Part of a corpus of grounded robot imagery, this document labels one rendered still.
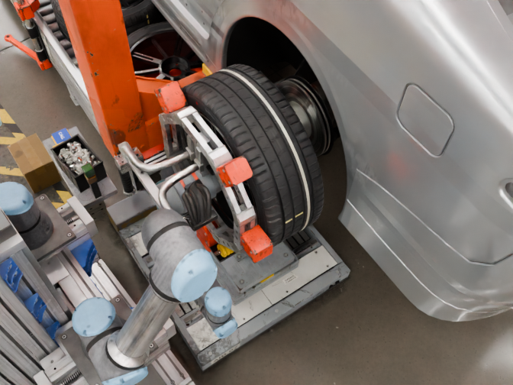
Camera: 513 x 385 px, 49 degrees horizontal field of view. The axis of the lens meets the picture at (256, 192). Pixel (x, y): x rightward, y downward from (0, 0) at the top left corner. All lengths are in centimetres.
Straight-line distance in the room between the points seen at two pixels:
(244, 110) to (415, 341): 147
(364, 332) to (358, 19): 162
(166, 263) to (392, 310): 170
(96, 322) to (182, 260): 43
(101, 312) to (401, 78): 100
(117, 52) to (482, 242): 136
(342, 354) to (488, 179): 147
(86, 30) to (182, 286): 104
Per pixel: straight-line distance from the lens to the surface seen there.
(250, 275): 254
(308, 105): 211
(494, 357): 289
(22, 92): 368
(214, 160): 175
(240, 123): 177
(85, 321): 163
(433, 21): 139
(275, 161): 177
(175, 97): 196
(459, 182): 148
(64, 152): 257
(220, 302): 164
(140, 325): 145
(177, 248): 128
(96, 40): 205
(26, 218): 192
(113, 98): 224
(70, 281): 205
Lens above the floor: 252
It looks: 57 degrees down
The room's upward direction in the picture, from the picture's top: 3 degrees clockwise
